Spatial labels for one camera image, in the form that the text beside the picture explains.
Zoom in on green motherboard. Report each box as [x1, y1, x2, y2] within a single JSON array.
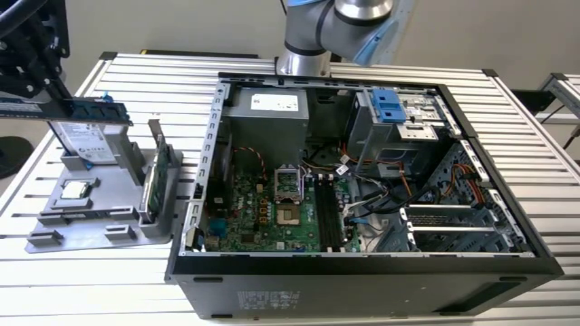
[[202, 169, 364, 253]]

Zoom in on red black twisted wire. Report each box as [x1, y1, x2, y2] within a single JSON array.
[[231, 146, 270, 181]]

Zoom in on black fan housing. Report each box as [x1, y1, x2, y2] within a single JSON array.
[[211, 134, 236, 218]]

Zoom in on aluminium frame table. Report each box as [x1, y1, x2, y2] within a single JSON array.
[[534, 71, 580, 150]]

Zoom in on blue RAM stick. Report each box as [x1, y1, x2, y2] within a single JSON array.
[[0, 96, 135, 127]]

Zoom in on metal drive cage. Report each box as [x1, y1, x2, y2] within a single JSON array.
[[348, 86, 460, 179]]

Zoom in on black box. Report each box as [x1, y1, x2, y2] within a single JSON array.
[[511, 88, 555, 113]]

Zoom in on green graphics card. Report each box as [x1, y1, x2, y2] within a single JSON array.
[[138, 118, 176, 225]]

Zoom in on black cable bundle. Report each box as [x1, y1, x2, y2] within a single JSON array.
[[351, 171, 439, 215]]

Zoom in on black PC case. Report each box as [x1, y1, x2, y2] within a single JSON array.
[[163, 70, 566, 321]]

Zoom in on grey parts rack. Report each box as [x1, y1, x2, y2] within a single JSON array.
[[24, 118, 186, 255]]

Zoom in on black RAM slot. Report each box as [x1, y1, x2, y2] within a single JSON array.
[[319, 175, 334, 253], [315, 175, 328, 253], [326, 175, 340, 253], [331, 175, 346, 253]]

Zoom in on CPU socket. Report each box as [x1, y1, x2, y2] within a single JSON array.
[[275, 202, 304, 228]]

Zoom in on silver CPU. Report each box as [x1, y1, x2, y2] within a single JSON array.
[[62, 180, 95, 200]]

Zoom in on coloured wire bundle white plugs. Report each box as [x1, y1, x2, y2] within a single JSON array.
[[302, 158, 352, 176]]

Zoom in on orange red wire bundle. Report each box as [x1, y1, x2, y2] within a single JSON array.
[[442, 163, 494, 209]]

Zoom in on black round base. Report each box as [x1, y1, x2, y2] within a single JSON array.
[[0, 135, 34, 179]]

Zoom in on grey power supply unit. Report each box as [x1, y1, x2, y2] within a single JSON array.
[[222, 86, 312, 170]]

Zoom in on blue plastic drive latch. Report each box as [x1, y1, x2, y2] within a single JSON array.
[[370, 88, 406, 124]]

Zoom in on grey metal disk bay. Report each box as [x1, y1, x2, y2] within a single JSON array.
[[398, 202, 530, 254]]

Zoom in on hard disk in blue carrier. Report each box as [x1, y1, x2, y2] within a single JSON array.
[[44, 90, 123, 169]]

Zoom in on metal socket cover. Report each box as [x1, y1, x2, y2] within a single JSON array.
[[274, 163, 304, 203]]

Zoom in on blue expansion slot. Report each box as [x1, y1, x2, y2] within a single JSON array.
[[208, 219, 228, 238]]

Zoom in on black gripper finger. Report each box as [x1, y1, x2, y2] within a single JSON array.
[[0, 43, 76, 119]]

